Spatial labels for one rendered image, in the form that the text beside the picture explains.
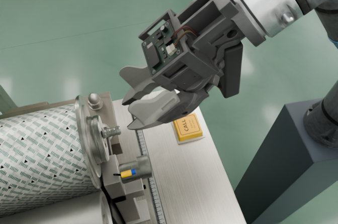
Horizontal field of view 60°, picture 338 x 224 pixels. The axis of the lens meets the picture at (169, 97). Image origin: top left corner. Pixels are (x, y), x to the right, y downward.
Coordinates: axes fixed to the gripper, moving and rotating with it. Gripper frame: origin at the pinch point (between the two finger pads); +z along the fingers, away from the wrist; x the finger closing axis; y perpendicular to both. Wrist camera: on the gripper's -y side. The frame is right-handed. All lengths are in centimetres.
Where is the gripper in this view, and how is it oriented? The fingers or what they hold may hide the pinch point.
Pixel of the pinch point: (136, 112)
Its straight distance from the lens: 42.4
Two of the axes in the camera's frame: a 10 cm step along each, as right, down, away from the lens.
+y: -6.2, -3.0, -7.3
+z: -7.4, 5.4, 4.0
